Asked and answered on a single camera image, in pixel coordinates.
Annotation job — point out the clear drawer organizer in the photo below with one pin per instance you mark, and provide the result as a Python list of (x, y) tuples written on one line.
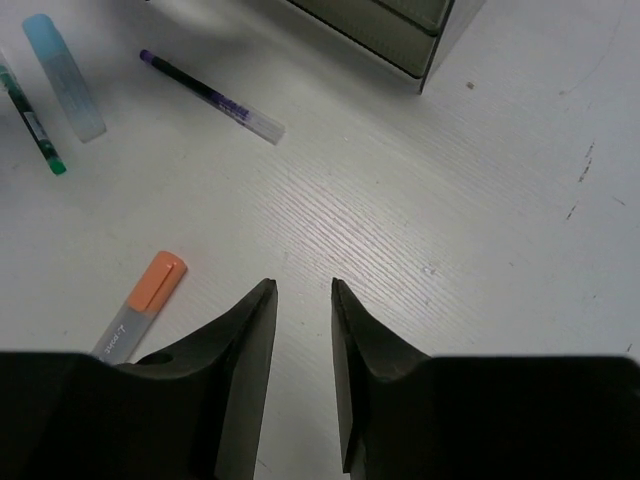
[(413, 36)]

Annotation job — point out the purple gel pen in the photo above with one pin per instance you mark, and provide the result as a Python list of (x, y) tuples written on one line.
[(248, 117)]

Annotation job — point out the green gel pen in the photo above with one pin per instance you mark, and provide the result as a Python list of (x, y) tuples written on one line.
[(29, 117)]

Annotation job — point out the blue highlighter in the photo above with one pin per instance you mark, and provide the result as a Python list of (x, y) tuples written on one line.
[(65, 77)]

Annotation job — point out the orange highlighter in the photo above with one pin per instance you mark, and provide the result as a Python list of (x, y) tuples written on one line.
[(142, 306)]

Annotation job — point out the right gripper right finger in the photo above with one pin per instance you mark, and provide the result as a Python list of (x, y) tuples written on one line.
[(406, 415)]

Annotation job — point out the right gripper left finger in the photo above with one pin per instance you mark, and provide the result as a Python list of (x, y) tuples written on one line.
[(192, 410)]

